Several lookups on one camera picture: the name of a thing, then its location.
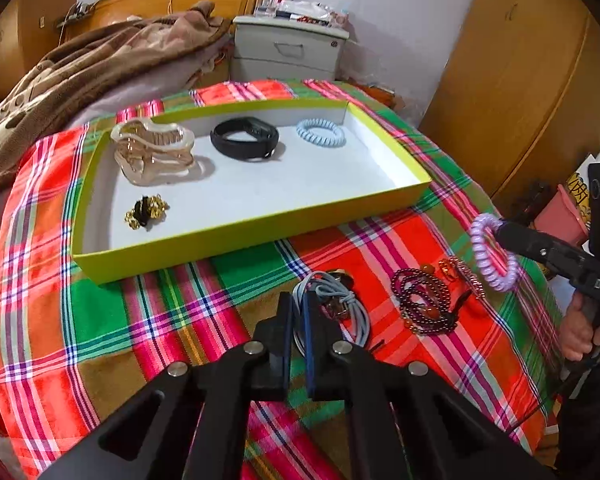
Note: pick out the brown patterned blanket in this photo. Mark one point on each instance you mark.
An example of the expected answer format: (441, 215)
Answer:
(83, 69)

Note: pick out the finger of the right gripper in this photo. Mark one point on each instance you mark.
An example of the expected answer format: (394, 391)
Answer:
(540, 247)

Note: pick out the white bedside drawer cabinet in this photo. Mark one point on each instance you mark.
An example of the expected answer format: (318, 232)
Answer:
(274, 48)

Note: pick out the yellow-green cardboard tray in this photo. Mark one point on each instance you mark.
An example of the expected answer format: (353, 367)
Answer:
(334, 163)

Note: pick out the clutter on nightstand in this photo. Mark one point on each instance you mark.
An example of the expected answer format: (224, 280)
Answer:
(302, 11)

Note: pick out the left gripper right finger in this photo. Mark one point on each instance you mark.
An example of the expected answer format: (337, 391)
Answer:
(405, 422)

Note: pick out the black fitness band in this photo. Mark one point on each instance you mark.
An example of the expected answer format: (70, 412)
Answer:
(245, 138)

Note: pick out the person's right hand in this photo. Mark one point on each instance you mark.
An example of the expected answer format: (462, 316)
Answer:
(577, 336)

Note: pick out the pink box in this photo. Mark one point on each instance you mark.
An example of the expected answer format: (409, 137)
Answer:
(561, 218)

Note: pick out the large pearl hair claw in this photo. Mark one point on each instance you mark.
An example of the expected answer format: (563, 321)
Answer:
(145, 150)

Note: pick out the wooden wardrobe door right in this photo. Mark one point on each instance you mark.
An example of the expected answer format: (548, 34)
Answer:
(518, 104)

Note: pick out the gold leaf hair clip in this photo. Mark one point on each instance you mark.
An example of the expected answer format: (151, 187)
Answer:
(454, 268)

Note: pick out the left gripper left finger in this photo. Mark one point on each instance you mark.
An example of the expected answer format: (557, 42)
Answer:
(189, 422)

